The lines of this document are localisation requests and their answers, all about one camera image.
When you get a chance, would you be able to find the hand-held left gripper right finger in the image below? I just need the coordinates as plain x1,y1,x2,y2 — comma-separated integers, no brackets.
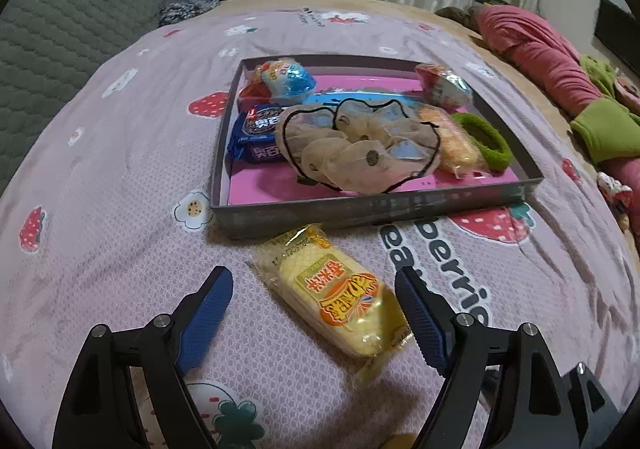
394,266,576,449

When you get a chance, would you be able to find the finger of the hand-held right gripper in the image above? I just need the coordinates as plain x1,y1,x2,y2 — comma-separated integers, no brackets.
562,362,621,449

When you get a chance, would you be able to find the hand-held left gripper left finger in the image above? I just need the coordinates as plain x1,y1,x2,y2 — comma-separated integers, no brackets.
52,265,235,449

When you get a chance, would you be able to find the yellow wafer packet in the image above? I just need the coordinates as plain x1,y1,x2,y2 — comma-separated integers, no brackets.
247,223,419,383

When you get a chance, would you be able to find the shallow grey cardboard box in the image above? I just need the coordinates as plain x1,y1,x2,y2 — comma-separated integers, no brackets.
209,55,545,241

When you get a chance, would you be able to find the orange snack packet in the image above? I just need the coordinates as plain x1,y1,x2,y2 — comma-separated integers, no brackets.
417,106,489,180

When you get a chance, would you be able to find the beige sheer scrunchie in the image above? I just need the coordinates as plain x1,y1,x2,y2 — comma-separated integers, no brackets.
274,98,444,194

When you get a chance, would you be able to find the green fuzzy hair tie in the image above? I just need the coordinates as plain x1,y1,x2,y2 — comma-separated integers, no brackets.
449,112,514,172

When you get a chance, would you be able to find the blue cookie packet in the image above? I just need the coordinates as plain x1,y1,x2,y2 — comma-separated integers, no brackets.
227,103,292,165

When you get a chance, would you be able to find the pink strawberry printed blanket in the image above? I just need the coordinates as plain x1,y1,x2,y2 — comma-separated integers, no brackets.
0,9,640,449

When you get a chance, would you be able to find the small floral cloth toy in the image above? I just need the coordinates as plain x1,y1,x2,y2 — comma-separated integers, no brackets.
597,172,636,230

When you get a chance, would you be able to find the foil egg with silver wrap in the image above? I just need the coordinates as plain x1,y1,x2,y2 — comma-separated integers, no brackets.
414,62,474,108

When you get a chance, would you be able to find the foil egg with red base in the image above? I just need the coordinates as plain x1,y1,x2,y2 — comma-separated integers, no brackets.
239,57,317,105

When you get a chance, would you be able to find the pink and green blanket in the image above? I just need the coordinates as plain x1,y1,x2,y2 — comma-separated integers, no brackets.
472,5,640,250

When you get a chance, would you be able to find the dark brown cloth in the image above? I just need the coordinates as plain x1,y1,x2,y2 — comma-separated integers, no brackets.
434,6,481,30

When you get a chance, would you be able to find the blue white knit cloth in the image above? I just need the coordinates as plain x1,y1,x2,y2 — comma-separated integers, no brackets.
158,0,221,28

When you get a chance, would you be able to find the grey quilted headboard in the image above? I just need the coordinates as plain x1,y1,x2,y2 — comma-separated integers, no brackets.
0,0,194,194

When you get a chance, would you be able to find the black wall screen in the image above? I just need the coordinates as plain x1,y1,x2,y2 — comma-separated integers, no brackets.
593,0,640,75

